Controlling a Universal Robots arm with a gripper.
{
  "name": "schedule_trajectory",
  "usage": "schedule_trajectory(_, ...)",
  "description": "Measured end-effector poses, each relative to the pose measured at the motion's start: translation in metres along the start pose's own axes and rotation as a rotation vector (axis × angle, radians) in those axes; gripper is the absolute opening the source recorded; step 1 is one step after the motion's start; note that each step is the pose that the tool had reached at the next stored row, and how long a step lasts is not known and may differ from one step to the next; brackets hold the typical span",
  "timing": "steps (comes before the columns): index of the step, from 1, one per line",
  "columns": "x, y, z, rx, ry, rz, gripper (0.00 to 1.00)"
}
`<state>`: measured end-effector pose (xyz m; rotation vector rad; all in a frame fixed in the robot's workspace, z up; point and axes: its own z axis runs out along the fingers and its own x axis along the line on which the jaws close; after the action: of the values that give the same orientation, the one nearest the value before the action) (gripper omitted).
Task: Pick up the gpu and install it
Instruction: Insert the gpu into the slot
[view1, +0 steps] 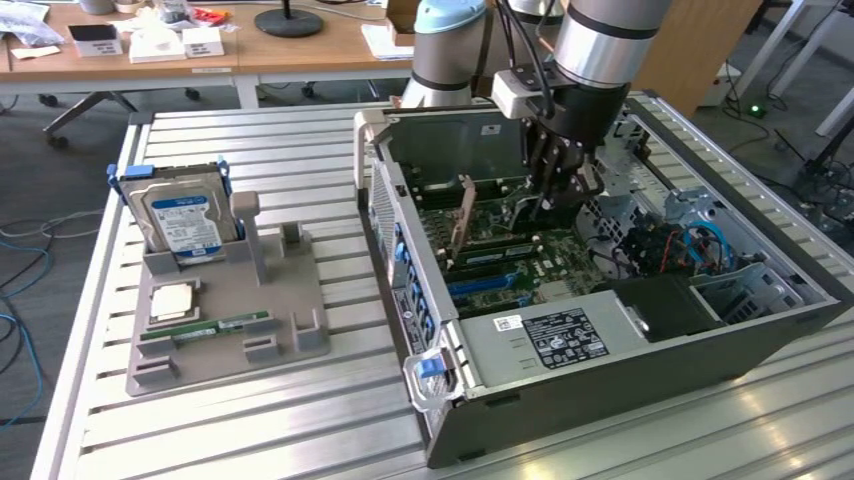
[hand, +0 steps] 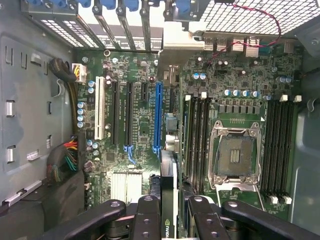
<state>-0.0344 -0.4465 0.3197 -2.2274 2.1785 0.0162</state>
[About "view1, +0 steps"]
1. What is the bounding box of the light blue disk wire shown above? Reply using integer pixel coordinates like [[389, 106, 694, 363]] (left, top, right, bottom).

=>
[[685, 219, 737, 275]]

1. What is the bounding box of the black round lamp base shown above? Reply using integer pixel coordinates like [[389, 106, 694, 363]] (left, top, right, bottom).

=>
[[253, 0, 327, 39]]

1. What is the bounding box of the beige paper note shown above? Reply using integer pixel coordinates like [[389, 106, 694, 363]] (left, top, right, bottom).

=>
[[9, 44, 65, 61]]

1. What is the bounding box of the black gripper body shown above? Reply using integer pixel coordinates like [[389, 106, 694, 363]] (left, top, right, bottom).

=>
[[536, 83, 630, 147]]

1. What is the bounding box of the white floor cable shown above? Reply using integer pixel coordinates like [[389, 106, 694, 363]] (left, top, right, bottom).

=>
[[0, 209, 106, 240]]

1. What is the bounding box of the wooden desk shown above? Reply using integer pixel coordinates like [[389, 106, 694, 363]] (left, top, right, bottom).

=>
[[0, 0, 569, 146]]

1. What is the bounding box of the hard disk with blue caddy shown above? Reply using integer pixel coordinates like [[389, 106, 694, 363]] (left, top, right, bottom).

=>
[[106, 155, 243, 264]]

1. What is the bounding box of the blue floor cable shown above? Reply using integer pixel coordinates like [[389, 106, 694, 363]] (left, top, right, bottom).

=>
[[0, 239, 54, 431]]

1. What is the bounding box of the small white cardboard box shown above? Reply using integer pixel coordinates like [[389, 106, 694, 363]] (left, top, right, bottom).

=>
[[182, 26, 226, 59]]

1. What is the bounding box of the grey open PC case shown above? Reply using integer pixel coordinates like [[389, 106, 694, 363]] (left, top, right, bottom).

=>
[[351, 89, 844, 470]]

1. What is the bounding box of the clear plastic bag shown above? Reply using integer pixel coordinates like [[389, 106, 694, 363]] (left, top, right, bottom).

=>
[[0, 1, 67, 47]]

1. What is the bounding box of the green motherboard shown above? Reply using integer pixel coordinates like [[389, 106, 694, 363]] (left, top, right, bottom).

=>
[[404, 169, 602, 321]]

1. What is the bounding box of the wooden cabinet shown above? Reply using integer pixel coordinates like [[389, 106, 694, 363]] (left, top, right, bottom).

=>
[[630, 0, 764, 117]]

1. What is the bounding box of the CPU socket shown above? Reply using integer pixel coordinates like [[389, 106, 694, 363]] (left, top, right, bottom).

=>
[[466, 184, 542, 241]]

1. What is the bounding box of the white box with red dot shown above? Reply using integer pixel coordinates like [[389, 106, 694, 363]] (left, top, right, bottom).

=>
[[710, 62, 746, 109]]

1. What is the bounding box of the black tripod stand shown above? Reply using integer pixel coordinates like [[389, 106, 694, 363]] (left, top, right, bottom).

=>
[[777, 84, 854, 226]]

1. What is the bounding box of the white box with black top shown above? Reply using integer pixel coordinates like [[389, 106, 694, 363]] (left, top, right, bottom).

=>
[[67, 23, 125, 58]]

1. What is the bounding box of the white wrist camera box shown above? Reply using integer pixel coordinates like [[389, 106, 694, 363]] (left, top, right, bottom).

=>
[[492, 68, 560, 120]]

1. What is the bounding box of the silver CPU chip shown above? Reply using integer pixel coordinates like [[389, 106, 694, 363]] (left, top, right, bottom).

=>
[[147, 285, 199, 321]]

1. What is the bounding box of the brown cardboard box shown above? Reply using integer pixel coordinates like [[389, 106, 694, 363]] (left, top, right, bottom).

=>
[[385, 0, 420, 49]]

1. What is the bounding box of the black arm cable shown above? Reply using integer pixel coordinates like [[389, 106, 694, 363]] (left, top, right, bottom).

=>
[[497, 0, 560, 119]]

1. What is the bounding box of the long expansion slot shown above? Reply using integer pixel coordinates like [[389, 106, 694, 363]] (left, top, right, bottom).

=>
[[448, 274, 521, 297]]

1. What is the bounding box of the silver drive cage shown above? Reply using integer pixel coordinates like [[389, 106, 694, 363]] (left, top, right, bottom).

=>
[[593, 107, 680, 241]]

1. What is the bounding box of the silver disk bay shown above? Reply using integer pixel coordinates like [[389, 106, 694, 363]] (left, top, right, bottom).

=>
[[686, 262, 807, 326]]

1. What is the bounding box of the grey parts rack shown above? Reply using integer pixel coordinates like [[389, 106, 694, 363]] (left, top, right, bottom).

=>
[[125, 189, 335, 399]]

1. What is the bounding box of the white table frame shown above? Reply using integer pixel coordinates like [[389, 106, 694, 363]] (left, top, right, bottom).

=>
[[730, 0, 854, 136]]

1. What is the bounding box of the black fan shroud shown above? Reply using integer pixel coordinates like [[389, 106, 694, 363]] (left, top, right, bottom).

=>
[[610, 276, 730, 344]]

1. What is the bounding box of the black graphics card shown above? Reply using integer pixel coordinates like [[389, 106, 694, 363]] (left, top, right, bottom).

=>
[[444, 173, 589, 271]]

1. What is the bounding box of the red packet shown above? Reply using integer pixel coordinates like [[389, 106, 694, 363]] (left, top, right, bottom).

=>
[[191, 6, 233, 29]]

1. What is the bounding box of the blue case release latch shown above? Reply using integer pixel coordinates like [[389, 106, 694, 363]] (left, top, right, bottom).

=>
[[413, 349, 448, 384]]

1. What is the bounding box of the large white cardboard box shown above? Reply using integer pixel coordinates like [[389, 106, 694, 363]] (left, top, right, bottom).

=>
[[127, 28, 189, 65]]

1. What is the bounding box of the stack of white papers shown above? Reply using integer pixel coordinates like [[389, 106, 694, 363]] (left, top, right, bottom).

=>
[[361, 22, 417, 62]]

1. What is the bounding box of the green RAM stick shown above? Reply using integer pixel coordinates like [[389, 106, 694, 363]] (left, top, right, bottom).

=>
[[145, 310, 274, 340]]

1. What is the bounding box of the grey power supply unit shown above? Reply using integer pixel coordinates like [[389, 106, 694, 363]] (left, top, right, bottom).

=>
[[458, 290, 654, 390]]

